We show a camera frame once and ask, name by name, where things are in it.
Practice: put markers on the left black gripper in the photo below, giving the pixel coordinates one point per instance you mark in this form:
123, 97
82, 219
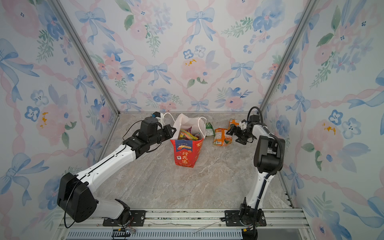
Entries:
167, 129

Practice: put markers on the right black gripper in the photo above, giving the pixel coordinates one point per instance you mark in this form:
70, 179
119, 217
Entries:
238, 129

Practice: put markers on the orange snack pack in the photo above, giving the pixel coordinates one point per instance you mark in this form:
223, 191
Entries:
234, 122
221, 138

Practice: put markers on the red paper bag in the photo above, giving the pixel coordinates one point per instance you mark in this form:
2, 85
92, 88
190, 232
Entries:
186, 153

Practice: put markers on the pink fruit candy pack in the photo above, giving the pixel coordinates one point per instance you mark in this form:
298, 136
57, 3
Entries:
187, 135

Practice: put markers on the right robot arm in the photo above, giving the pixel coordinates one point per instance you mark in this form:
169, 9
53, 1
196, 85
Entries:
268, 161

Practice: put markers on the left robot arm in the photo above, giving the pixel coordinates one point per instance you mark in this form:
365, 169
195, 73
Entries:
76, 192

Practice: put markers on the green snack pack back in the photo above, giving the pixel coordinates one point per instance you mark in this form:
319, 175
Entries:
209, 130

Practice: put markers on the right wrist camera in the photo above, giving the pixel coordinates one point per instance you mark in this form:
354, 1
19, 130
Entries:
244, 125

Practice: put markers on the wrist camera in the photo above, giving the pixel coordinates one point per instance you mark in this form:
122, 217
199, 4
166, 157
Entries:
244, 125
157, 115

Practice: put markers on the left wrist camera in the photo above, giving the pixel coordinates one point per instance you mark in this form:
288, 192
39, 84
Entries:
157, 115

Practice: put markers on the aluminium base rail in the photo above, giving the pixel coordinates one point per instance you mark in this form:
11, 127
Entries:
194, 224

